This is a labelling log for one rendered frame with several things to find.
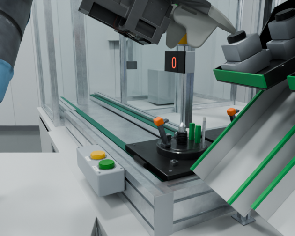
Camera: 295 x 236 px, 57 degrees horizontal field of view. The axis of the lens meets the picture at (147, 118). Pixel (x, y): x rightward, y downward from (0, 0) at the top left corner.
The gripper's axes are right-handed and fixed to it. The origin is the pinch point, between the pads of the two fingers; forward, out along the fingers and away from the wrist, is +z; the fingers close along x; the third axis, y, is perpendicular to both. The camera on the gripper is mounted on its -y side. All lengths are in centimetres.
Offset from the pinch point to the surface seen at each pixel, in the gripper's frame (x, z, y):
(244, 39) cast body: 1.7, 4.8, -0.1
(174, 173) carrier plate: -12.7, 12.4, 28.2
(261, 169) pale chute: 8.7, 12.7, 17.3
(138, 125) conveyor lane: -72, 22, 30
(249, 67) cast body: 1.9, 7.7, 3.3
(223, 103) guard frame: -122, 92, 1
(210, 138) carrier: -32.3, 30.9, 19.6
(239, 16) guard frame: -124, 76, -55
